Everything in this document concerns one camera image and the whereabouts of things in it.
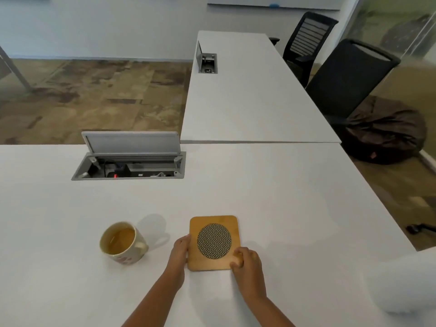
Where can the white whiteboard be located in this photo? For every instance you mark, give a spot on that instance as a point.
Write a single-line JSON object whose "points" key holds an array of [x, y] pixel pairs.
{"points": [[306, 1]]}

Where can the grey power strip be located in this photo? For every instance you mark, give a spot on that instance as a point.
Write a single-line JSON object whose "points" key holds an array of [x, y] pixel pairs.
{"points": [[150, 173]]}

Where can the white paper towel roll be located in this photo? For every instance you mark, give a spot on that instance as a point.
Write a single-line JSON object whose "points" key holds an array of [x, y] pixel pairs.
{"points": [[408, 282]]}

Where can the white adjoining table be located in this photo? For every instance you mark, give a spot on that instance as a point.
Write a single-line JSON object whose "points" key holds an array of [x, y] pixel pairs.
{"points": [[252, 98]]}

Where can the person's right hand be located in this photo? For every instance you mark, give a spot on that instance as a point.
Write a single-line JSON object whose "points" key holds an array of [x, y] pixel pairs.
{"points": [[250, 274]]}

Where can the blue whiteboard eraser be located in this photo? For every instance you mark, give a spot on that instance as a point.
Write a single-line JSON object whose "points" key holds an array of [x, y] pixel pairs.
{"points": [[275, 5]]}

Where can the black solid-back office chair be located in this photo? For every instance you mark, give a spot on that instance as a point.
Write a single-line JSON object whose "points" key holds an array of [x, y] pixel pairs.
{"points": [[344, 81]]}

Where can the person's left hand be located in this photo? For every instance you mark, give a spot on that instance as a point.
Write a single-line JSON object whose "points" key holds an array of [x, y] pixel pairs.
{"points": [[178, 258]]}

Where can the grey table leg frame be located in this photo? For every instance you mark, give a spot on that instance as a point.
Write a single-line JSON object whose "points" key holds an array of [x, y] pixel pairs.
{"points": [[13, 69]]}

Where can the cream mug with tea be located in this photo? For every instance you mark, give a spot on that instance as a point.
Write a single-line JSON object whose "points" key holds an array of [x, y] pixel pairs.
{"points": [[131, 255]]}

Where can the dark brown bean bag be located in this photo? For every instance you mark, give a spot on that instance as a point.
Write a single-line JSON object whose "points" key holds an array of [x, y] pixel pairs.
{"points": [[385, 136]]}

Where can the black slatted-back office chair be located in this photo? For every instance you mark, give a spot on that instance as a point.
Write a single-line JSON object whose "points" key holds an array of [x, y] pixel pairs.
{"points": [[306, 34]]}

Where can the black wheeled office chair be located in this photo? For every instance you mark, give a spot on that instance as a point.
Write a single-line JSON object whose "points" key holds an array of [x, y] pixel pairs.
{"points": [[414, 229]]}

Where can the person's left forearm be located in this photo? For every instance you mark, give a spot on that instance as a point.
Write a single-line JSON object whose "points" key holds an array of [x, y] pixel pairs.
{"points": [[153, 303]]}

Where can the wooden coaster with mesh disc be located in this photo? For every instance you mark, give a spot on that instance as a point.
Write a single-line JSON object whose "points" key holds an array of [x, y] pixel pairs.
{"points": [[196, 224]]}

